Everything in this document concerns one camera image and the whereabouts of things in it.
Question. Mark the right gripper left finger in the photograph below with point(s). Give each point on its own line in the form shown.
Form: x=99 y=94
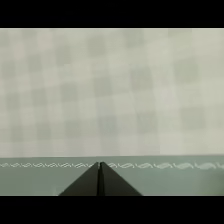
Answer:
x=87 y=185

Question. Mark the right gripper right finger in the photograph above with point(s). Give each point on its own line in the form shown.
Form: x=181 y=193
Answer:
x=115 y=185

